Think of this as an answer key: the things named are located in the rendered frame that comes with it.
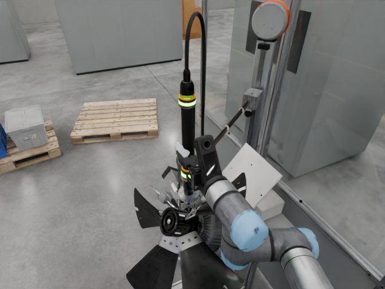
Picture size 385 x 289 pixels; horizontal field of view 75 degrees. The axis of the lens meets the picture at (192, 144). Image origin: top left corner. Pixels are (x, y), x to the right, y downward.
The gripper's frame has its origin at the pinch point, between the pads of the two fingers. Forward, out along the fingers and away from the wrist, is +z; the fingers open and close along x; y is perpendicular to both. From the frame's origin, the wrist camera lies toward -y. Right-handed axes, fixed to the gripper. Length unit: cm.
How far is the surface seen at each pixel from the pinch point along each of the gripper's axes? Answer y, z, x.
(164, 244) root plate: 55, 5, -9
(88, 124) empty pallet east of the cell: 152, 295, -27
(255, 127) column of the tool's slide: 31, 34, 58
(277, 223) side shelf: 80, 4, 59
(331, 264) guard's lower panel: 84, -26, 70
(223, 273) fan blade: 46, -21, 5
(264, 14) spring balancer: -25, 38, 55
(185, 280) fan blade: 49, -16, -8
